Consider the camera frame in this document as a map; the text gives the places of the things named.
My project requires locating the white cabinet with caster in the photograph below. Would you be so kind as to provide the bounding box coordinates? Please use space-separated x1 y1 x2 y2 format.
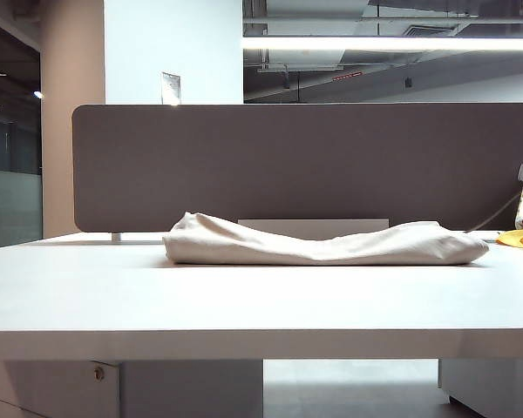
438 359 523 418

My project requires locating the dark glass door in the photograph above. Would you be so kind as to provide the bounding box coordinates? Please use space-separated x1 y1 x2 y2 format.
0 17 44 250

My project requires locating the beige T-shirt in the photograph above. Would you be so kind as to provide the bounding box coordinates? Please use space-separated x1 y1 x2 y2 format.
162 211 490 266

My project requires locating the grey partition bracket plate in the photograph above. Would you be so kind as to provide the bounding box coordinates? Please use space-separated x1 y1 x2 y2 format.
237 218 391 241

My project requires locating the yellow cloth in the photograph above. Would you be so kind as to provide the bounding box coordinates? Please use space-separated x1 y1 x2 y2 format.
494 227 523 251

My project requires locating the grey cable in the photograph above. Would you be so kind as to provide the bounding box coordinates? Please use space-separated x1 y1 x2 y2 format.
465 190 523 234

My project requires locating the ceiling air vent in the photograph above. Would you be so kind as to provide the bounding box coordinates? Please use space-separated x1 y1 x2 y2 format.
403 24 458 37

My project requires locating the white ceiling light strip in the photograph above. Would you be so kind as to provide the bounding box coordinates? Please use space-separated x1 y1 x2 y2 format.
242 37 523 51

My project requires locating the white wall notice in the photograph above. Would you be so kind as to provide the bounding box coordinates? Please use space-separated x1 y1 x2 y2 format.
160 71 182 105

